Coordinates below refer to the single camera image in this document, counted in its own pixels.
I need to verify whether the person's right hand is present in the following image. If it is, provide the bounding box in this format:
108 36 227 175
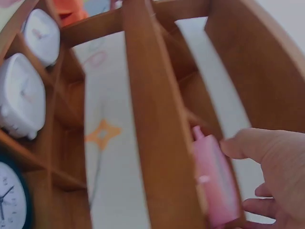
219 128 305 229

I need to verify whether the pink alarm clock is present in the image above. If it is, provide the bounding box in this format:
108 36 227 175
191 125 240 228

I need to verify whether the brown wooden shelf unit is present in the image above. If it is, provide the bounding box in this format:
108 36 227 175
0 0 305 229

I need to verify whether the orange object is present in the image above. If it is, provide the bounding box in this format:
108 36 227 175
52 0 90 27

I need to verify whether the white square alarm clock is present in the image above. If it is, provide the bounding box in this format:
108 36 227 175
0 52 47 141
23 8 61 68

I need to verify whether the dark green round clock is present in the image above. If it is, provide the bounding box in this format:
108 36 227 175
0 155 33 229

